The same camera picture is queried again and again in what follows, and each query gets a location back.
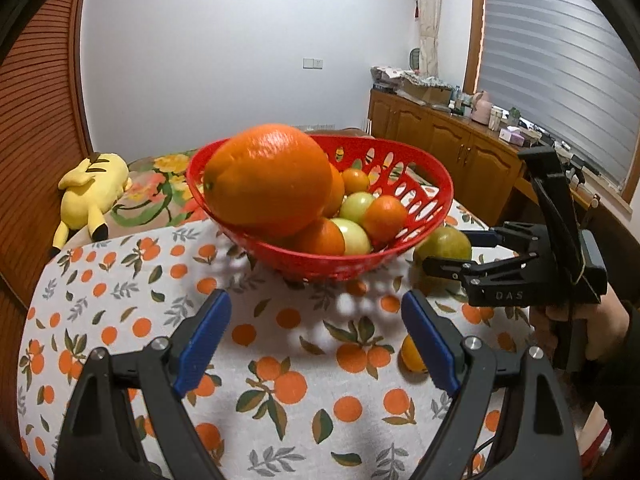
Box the person's right forearm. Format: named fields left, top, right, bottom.
left=580, top=305, right=640, bottom=461

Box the pink kettle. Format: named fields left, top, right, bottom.
left=472, top=91, right=493, bottom=125

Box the large orange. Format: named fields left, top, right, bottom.
left=202, top=123, right=333, bottom=238

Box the green tangerine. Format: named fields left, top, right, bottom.
left=340, top=191, right=377, bottom=226

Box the green apple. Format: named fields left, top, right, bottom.
left=330, top=217, right=373, bottom=256

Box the small tangerine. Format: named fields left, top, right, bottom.
left=400, top=332, right=428, bottom=373
left=362, top=195, right=408, bottom=243
left=341, top=167, right=372, bottom=196

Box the wooden window frame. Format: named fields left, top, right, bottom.
left=462, top=0, right=488, bottom=93

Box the slatted wooden door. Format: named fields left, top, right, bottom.
left=0, top=0, right=93, bottom=311

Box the person's right hand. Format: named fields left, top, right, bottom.
left=530, top=290, right=632, bottom=372

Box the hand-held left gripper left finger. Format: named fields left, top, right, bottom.
left=54, top=289, right=233, bottom=480

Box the wooden cabinet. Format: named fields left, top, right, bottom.
left=367, top=87, right=636, bottom=261

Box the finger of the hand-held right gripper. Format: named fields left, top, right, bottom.
left=457, top=222, right=547, bottom=256
left=422, top=252, right=538, bottom=281

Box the floral blanket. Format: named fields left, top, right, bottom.
left=107, top=147, right=221, bottom=238

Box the yellow-green round fruit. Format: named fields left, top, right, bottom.
left=412, top=226, right=473, bottom=273

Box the red perforated plastic basket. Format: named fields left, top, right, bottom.
left=186, top=134, right=455, bottom=283

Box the pile of boxes and cloths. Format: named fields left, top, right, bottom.
left=370, top=65, right=453, bottom=106

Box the yellow plush toy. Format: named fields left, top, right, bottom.
left=50, top=151, right=133, bottom=257

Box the pink box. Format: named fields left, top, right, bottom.
left=499, top=127, right=538, bottom=146

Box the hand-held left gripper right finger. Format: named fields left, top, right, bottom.
left=401, top=289, right=583, bottom=480

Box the medium orange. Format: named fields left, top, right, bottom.
left=295, top=216, right=347, bottom=256

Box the orange-print tablecloth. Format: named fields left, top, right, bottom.
left=15, top=195, right=536, bottom=480

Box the beige curtain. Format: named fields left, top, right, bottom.
left=416, top=0, right=443, bottom=78

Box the grey window blind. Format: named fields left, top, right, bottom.
left=475, top=0, right=640, bottom=188

